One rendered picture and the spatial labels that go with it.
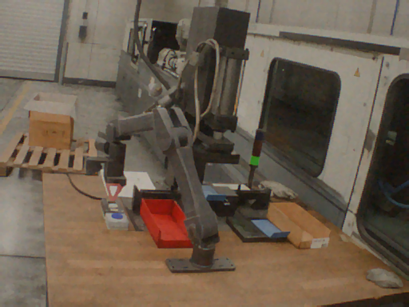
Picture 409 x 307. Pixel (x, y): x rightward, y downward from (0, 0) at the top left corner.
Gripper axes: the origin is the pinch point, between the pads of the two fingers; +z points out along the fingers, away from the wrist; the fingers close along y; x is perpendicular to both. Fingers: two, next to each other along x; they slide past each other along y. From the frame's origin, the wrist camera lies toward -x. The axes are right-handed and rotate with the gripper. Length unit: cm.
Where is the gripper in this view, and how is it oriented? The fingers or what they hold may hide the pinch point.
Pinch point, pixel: (113, 198)
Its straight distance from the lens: 154.8
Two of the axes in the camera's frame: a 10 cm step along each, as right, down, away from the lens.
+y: 3.4, 2.9, -9.0
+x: 9.3, 0.5, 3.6
